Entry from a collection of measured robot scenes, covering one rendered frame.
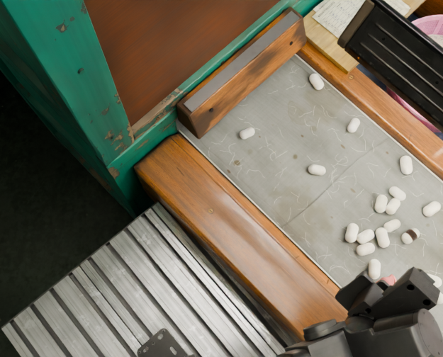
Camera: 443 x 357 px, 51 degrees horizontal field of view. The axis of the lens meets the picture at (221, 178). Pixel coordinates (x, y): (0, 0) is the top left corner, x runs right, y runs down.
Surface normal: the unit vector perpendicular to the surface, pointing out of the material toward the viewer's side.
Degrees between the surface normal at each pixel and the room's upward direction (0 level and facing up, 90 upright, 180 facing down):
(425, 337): 43
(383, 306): 50
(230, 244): 0
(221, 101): 67
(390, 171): 0
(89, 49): 90
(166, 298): 0
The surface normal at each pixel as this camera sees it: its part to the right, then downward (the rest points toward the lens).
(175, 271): 0.04, -0.29
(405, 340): -0.67, 0.00
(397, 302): -0.52, 0.33
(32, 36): 0.70, 0.69
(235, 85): 0.66, 0.52
